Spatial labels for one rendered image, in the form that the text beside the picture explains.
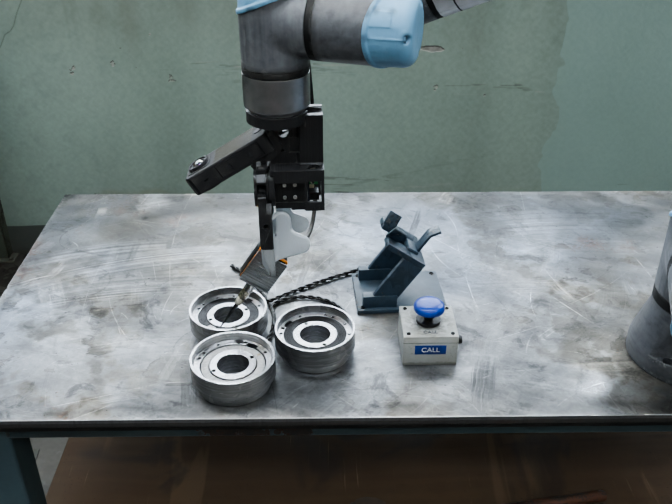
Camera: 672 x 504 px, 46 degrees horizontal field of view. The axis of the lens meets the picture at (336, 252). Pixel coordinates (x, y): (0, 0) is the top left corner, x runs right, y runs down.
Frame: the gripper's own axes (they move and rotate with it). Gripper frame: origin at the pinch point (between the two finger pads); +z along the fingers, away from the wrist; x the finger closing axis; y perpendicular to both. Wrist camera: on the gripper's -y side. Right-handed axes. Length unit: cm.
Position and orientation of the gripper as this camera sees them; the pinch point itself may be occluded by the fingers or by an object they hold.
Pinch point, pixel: (266, 260)
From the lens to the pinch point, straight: 99.6
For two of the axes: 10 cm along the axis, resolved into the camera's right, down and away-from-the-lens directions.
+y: 10.0, -0.4, 0.5
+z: 0.0, 8.6, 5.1
